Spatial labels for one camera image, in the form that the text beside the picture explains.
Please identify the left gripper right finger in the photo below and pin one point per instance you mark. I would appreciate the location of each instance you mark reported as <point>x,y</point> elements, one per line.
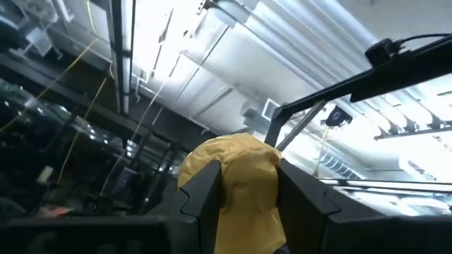
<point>353,236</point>

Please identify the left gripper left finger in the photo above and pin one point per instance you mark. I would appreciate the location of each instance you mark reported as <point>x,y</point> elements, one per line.
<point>159,236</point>

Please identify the mustard yellow toy fruit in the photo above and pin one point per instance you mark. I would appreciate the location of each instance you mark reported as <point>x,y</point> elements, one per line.
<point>247,183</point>

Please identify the black overhead camera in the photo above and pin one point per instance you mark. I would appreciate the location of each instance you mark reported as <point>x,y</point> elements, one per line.
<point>381,52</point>

